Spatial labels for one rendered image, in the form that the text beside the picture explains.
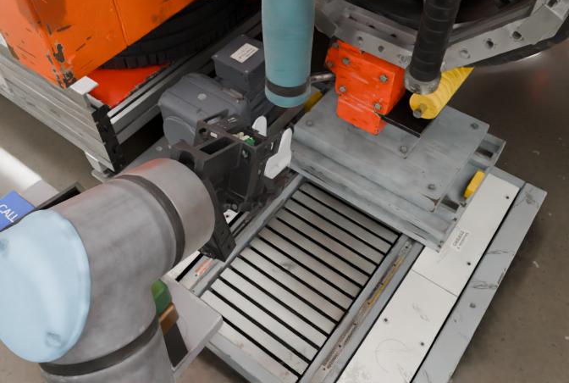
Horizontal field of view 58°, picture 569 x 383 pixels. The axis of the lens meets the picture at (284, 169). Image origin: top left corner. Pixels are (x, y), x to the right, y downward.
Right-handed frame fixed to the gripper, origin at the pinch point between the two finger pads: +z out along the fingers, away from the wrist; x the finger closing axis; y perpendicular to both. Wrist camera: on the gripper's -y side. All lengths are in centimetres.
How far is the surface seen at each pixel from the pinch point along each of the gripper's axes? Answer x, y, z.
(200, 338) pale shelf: 2.2, -29.4, -6.2
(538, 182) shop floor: -37, -29, 101
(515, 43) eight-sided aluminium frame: -18.7, 16.3, 30.6
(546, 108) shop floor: -31, -15, 130
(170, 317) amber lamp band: 1.8, -17.6, -15.3
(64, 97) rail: 69, -26, 28
